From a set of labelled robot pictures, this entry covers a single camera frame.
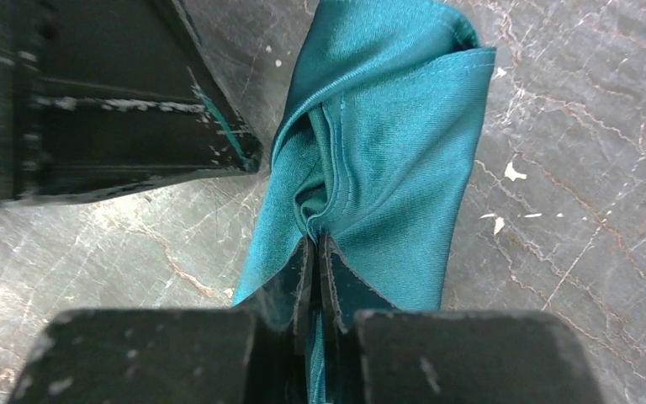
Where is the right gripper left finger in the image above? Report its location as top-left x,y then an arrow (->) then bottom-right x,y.
8,238 -> 315,403

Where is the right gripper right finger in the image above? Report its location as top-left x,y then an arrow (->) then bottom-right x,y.
318,236 -> 602,403

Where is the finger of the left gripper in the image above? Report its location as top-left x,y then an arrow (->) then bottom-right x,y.
0,1 -> 262,208

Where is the teal cloth napkin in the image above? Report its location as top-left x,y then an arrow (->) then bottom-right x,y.
232,0 -> 497,404

